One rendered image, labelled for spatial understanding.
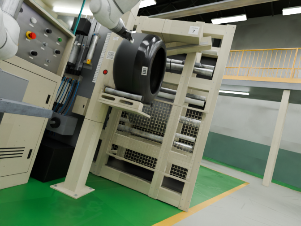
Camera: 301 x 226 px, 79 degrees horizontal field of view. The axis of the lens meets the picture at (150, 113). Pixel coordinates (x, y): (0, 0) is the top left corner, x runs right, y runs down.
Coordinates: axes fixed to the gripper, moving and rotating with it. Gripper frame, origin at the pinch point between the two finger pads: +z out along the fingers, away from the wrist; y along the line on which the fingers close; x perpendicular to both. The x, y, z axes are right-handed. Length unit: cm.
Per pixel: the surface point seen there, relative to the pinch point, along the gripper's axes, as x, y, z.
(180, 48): -22, -19, 75
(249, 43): -395, -189, 1001
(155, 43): -6.0, -10.8, 19.1
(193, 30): -37, -30, 63
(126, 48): 3.5, 6.8, 10.4
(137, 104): 42.4, -9.4, 15.0
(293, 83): -109, -276, 516
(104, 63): 14.6, 35.8, 29.3
